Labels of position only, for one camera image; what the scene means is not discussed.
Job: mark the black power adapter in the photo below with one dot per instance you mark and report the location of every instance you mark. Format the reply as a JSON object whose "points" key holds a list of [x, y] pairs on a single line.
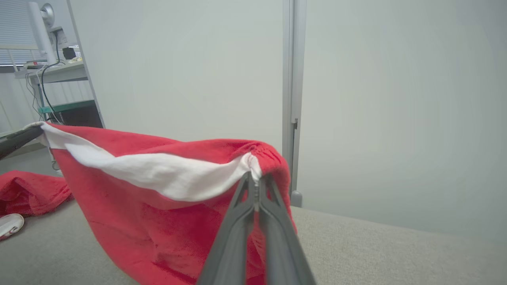
{"points": [[69, 53]]}

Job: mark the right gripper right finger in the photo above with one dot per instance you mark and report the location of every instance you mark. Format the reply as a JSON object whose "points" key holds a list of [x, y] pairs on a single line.
{"points": [[283, 257]]}

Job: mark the grey cylindrical post foot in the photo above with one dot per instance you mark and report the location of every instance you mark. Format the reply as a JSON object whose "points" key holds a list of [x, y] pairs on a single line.
{"points": [[297, 199]]}

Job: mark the white window blind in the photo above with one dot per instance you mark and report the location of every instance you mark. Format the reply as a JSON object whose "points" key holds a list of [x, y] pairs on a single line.
{"points": [[14, 27]]}

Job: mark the grey desk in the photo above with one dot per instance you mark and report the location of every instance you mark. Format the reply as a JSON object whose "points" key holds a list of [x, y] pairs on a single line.
{"points": [[59, 73]]}

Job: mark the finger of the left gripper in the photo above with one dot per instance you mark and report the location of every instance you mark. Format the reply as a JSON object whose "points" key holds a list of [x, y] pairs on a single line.
{"points": [[20, 140]]}

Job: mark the red and white garment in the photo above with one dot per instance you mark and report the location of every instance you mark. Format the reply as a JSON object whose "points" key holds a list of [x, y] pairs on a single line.
{"points": [[158, 221]]}

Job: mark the white monitor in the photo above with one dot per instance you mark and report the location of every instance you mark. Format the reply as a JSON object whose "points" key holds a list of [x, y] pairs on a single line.
{"points": [[39, 31]]}

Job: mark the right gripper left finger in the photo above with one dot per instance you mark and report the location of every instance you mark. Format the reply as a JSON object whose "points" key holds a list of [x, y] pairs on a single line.
{"points": [[231, 253]]}

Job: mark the grey partition post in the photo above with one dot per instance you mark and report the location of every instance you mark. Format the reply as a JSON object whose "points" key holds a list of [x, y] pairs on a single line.
{"points": [[288, 79]]}

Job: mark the green shelf board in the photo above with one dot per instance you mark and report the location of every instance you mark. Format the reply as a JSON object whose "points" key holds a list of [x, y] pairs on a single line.
{"points": [[67, 106]]}

